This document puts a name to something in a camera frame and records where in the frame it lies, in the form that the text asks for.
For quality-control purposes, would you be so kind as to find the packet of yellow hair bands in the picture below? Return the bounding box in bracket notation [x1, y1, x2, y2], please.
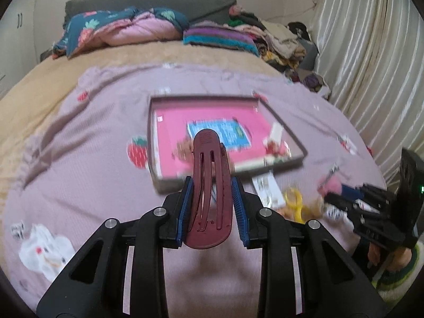
[283, 188, 304, 222]

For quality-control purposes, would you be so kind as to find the tan bedsheet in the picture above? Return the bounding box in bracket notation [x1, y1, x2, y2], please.
[0, 38, 289, 213]

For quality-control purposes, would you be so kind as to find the person's right forearm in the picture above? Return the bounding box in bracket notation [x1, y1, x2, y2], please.
[371, 258, 424, 303]

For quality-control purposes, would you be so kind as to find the white hair claw clip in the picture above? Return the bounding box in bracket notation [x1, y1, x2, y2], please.
[268, 122, 285, 143]

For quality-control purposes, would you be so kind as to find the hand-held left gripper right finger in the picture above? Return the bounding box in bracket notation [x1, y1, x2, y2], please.
[231, 176, 388, 318]

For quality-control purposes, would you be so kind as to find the pink pompom hair tie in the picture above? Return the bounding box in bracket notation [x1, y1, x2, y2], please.
[317, 175, 343, 194]

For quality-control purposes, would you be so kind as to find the white wardrobe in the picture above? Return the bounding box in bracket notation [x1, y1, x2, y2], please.
[0, 0, 37, 96]

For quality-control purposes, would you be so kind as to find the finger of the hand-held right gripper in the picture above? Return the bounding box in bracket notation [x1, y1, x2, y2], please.
[342, 184, 397, 206]
[324, 194, 385, 223]

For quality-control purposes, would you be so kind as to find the earring card packet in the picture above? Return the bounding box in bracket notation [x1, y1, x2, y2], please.
[251, 171, 286, 209]

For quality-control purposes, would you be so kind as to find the lilac printed blanket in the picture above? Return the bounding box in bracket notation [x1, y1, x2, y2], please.
[3, 64, 388, 318]

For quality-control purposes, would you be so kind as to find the striped folded blanket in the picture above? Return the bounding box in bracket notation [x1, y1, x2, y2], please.
[183, 23, 259, 57]

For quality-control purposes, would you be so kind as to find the pink cardboard box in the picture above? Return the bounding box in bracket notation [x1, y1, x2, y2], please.
[147, 95, 308, 194]

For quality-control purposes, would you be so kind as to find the white pleated curtain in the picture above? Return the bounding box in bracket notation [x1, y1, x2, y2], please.
[310, 0, 424, 186]

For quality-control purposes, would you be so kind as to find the dark red hair clip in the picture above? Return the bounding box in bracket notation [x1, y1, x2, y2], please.
[183, 129, 234, 250]

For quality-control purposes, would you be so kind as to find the navy pink strawberry quilt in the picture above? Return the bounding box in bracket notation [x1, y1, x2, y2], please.
[52, 6, 190, 60]

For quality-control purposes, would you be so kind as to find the pile of clothes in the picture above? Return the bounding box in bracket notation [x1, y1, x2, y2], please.
[228, 4, 332, 98]

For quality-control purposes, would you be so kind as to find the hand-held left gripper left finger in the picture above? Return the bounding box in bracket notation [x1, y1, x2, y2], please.
[36, 175, 194, 318]

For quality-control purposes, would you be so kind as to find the person's right hand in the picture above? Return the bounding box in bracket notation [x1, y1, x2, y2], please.
[367, 242, 418, 270]

